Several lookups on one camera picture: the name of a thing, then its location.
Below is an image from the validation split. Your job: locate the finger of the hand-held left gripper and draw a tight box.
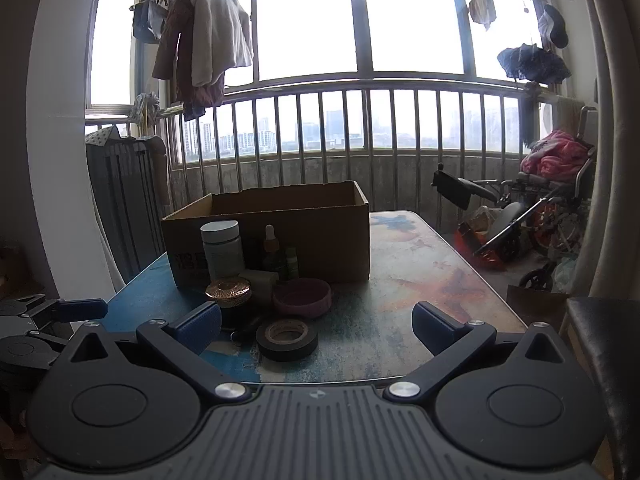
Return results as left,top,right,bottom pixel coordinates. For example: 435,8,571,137
0,296,108,335

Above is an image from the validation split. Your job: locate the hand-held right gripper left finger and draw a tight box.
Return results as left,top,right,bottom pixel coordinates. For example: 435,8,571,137
60,302,251,403

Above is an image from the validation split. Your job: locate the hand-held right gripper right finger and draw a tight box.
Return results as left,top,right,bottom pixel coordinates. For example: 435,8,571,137
382,301,576,403

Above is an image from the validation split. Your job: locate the gold lidded jar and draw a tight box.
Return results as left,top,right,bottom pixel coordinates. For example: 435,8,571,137
205,280,252,328

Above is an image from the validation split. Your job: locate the black tape roll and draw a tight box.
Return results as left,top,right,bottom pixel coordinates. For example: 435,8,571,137
256,318,319,362

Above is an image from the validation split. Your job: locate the white power adapter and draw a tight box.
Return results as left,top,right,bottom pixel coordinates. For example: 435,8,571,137
239,270,280,311

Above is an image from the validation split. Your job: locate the white lidded jar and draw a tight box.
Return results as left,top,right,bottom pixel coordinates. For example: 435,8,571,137
200,220,246,281

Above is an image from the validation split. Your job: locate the green dropper bottle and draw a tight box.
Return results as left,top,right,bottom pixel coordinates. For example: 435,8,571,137
262,225,287,281

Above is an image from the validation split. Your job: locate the pink bowl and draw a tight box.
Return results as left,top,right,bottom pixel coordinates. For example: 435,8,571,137
272,278,332,318

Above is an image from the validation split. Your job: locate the brown cardboard box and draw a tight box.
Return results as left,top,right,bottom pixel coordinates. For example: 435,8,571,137
161,181,371,288

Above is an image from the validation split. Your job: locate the red plastic item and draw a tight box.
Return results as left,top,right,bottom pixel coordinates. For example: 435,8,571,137
455,225,502,268

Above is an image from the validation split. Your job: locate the grey slatted cabinet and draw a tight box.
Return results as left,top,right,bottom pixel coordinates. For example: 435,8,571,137
85,137,168,286

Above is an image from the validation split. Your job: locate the wheelchair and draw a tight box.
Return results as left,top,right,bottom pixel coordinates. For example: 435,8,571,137
432,105,601,291

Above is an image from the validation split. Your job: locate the brown cloth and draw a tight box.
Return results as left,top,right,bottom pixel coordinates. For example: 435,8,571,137
149,137,172,206

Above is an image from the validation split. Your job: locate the black seat chair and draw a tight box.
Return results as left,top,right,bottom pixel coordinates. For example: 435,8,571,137
565,296,640,480

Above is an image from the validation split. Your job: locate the white dotted cloth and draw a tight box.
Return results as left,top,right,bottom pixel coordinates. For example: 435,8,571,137
85,127,122,147

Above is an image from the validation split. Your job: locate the pink blanket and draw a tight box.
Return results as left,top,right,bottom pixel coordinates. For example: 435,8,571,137
520,130,593,181

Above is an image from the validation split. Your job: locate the mop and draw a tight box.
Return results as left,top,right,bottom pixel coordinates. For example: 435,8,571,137
131,92,161,138

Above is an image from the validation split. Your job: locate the beige curtain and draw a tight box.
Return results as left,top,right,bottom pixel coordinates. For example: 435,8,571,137
575,0,640,301

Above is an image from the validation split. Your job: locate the metal balcony railing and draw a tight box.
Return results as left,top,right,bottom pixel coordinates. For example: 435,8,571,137
85,77,556,196

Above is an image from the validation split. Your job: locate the beige towel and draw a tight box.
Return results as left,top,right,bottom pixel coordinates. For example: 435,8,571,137
555,97,584,127

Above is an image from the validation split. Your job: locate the maroon hanging jacket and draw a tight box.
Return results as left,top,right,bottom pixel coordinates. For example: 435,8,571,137
152,0,226,108

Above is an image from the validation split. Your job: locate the white hanging jacket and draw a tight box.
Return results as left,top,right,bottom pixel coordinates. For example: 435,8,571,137
190,0,254,88

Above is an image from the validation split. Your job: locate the dark hanging bag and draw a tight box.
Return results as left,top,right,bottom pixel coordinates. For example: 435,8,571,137
132,0,168,44

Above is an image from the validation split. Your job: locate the small hanging cloth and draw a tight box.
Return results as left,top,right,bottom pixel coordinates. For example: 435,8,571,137
468,0,497,31

